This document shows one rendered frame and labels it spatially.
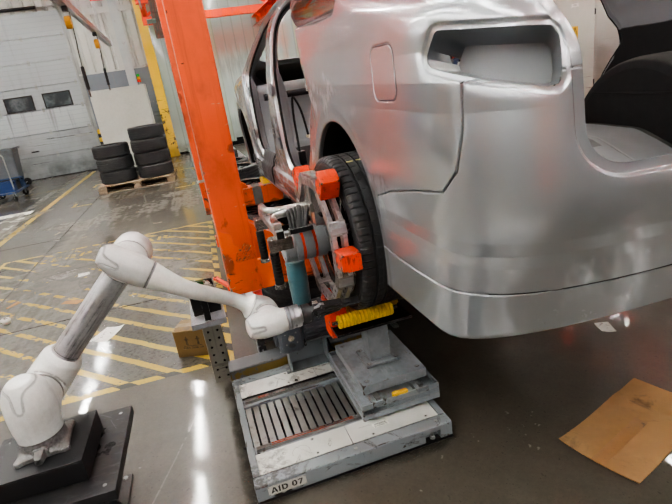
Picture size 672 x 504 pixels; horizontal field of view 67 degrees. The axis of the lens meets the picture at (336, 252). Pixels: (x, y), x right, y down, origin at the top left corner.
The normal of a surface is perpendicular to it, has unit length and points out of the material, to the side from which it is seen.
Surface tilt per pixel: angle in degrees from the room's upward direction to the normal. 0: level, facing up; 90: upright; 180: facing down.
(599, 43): 90
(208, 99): 90
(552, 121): 89
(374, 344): 90
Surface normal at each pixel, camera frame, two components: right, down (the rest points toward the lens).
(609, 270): 0.22, 0.58
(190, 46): 0.30, 0.28
